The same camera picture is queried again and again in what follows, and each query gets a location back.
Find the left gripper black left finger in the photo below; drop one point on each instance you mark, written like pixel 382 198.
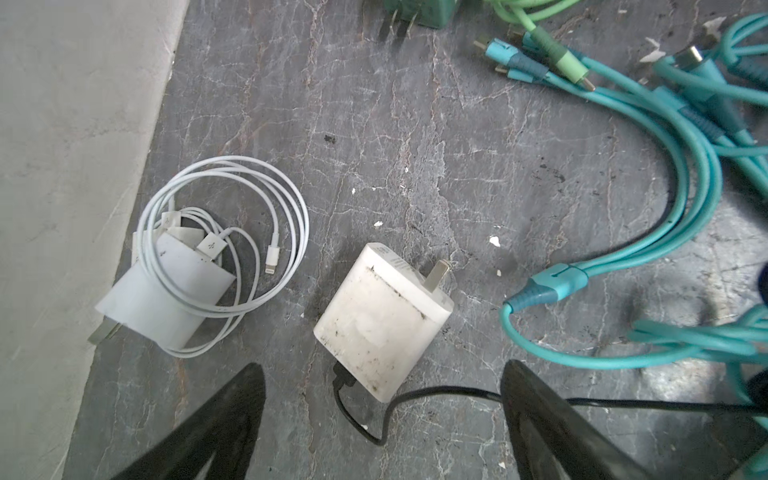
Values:
pixel 219 438

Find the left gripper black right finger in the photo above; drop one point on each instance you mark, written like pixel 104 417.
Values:
pixel 551 440

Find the white charger with black cable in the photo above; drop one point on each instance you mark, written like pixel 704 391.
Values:
pixel 385 314

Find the white charger with coiled cable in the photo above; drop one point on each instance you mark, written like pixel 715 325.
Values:
pixel 192 280

